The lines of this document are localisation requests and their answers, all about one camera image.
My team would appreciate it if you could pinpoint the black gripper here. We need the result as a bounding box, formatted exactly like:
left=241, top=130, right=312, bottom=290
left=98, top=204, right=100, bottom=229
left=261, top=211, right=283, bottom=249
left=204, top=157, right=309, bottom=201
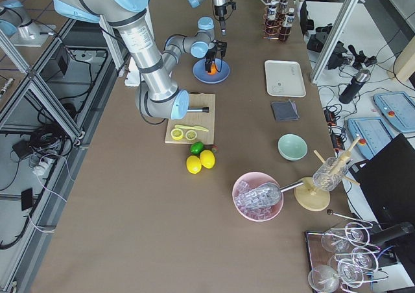
left=205, top=41, right=220, bottom=73
left=215, top=3, right=228, bottom=36

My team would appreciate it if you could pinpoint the orange fruit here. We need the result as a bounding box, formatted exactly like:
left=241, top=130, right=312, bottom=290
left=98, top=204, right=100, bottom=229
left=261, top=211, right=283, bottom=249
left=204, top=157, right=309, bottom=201
left=206, top=64, right=218, bottom=76

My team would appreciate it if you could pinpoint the blue plate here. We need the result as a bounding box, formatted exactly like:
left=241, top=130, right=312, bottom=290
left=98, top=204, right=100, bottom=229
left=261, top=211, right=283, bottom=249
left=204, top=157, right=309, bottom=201
left=193, top=58, right=230, bottom=84

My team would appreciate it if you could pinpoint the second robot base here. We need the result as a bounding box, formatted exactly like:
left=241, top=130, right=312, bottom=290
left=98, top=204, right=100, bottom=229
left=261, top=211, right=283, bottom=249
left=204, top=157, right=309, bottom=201
left=1, top=0, right=56, bottom=47

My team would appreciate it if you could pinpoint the steel muddler black tip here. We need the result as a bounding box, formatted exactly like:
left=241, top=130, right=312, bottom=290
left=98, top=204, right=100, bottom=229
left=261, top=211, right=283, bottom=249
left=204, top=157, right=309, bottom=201
left=187, top=106, right=209, bottom=113

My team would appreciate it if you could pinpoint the bamboo cutting board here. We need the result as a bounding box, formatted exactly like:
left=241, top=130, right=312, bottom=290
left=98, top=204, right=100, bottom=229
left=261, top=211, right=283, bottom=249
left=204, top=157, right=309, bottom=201
left=164, top=93, right=217, bottom=145

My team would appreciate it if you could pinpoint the tea bottle lower right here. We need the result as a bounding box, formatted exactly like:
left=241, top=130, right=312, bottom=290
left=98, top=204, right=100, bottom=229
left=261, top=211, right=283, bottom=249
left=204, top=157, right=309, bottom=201
left=278, top=0, right=288, bottom=19

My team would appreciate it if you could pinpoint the yellow plastic knife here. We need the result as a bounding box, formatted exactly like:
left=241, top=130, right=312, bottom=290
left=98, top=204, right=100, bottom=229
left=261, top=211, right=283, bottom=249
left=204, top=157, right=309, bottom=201
left=174, top=124, right=209, bottom=132

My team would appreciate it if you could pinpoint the tea bottle lower left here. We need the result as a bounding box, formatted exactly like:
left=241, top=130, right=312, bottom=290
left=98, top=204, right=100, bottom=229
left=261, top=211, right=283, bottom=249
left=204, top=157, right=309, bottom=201
left=279, top=8, right=295, bottom=41

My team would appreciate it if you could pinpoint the cream rabbit tray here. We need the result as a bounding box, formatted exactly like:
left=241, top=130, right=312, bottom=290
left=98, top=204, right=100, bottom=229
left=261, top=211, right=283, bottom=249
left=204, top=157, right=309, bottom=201
left=264, top=60, right=306, bottom=98

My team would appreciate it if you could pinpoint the thin lemon slice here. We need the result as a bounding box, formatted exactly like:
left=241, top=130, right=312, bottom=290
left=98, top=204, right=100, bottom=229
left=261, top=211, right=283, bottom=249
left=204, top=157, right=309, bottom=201
left=184, top=130, right=198, bottom=141

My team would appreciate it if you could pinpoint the thick lemon half slice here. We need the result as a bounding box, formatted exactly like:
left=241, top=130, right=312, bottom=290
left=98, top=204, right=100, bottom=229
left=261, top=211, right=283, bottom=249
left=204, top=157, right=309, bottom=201
left=171, top=128, right=184, bottom=141

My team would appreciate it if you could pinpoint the green lime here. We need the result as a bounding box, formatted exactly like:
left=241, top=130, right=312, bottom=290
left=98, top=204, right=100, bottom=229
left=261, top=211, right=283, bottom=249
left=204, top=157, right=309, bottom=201
left=190, top=141, right=204, bottom=156

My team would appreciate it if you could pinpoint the grey folded cloth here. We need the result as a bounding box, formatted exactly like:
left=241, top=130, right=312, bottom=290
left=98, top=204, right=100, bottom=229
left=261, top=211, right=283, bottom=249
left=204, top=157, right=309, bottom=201
left=271, top=100, right=300, bottom=121

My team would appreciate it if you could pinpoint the yellow lemon lower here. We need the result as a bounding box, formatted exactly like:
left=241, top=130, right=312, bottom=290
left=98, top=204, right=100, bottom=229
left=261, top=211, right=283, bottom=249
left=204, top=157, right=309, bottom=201
left=199, top=150, right=216, bottom=169

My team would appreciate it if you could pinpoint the yellow lemon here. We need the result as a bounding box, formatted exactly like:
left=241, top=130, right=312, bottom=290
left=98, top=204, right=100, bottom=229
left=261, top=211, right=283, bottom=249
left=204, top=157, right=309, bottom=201
left=199, top=150, right=216, bottom=169
left=185, top=155, right=202, bottom=174

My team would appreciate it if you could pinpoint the yellow lemon upper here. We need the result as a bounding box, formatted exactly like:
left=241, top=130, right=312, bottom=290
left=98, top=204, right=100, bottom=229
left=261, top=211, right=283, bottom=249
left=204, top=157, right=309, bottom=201
left=185, top=155, right=202, bottom=174

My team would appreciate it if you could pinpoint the green bowl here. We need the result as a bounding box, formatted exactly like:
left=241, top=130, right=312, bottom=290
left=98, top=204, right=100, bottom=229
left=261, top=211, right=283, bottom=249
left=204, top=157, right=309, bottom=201
left=278, top=134, right=308, bottom=161

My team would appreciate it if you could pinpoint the metal ice scoop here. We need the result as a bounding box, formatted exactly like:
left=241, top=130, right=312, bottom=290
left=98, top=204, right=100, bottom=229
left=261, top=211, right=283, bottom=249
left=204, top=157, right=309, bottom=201
left=247, top=181, right=304, bottom=209

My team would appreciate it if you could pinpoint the black thermos bottle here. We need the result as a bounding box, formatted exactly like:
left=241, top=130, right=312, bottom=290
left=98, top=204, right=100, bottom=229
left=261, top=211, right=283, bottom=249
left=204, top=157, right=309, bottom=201
left=338, top=69, right=371, bottom=104

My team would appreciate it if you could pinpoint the pink bowl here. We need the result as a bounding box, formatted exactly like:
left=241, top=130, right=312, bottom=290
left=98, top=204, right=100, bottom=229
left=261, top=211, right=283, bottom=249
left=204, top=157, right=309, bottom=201
left=232, top=172, right=284, bottom=222

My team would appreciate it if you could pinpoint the glass mug on stand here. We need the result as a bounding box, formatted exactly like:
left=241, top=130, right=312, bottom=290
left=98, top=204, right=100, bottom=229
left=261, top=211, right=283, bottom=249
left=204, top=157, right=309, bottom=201
left=313, top=157, right=348, bottom=192

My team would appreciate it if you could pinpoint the wooden stand base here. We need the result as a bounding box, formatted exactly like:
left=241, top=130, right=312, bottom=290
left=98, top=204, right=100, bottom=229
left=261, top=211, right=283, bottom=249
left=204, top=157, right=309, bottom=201
left=294, top=135, right=361, bottom=211

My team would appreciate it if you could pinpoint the lower teach pendant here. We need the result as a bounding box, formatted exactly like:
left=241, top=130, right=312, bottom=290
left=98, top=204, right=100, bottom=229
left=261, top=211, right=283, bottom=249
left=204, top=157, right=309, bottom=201
left=346, top=117, right=395, bottom=159

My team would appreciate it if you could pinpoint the teach pendant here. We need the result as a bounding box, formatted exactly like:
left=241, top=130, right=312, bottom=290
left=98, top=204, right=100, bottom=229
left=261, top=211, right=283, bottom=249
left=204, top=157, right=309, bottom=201
left=346, top=117, right=395, bottom=159
left=373, top=91, right=415, bottom=133

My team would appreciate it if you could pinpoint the bar spoon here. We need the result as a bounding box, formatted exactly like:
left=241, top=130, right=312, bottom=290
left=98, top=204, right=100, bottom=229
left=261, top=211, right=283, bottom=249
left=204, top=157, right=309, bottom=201
left=326, top=209, right=372, bottom=225

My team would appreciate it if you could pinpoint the upper teach pendant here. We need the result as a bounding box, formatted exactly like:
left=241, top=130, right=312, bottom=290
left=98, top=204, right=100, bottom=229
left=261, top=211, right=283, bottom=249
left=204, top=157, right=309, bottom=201
left=373, top=91, right=415, bottom=133

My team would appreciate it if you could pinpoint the white power strip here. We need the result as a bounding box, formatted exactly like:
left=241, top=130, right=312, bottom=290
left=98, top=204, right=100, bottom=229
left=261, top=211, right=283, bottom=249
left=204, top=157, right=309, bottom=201
left=32, top=157, right=54, bottom=176

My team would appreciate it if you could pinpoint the black laptop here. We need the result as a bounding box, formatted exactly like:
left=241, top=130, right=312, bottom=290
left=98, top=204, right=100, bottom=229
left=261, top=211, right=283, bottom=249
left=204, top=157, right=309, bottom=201
left=350, top=134, right=414, bottom=224

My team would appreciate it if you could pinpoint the wine glass back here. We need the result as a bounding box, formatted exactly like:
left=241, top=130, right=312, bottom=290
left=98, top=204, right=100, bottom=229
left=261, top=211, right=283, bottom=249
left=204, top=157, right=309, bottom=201
left=321, top=228, right=350, bottom=254

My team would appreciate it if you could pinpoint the wine glass rack tray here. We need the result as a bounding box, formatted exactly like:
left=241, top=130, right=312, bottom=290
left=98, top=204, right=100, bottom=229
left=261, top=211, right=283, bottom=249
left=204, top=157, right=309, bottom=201
left=305, top=220, right=389, bottom=292

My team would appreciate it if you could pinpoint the copper wire bottle rack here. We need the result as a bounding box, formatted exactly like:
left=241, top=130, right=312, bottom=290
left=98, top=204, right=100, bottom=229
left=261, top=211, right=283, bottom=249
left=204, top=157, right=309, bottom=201
left=263, top=0, right=295, bottom=42

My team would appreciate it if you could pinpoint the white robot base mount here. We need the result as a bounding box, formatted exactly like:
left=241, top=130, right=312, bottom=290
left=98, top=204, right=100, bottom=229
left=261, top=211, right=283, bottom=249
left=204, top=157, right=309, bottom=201
left=124, top=58, right=141, bottom=87

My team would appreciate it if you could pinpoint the aluminium frame post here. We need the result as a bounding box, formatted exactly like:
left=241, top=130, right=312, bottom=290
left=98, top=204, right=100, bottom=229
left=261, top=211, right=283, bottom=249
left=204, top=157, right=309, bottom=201
left=310, top=0, right=359, bottom=85

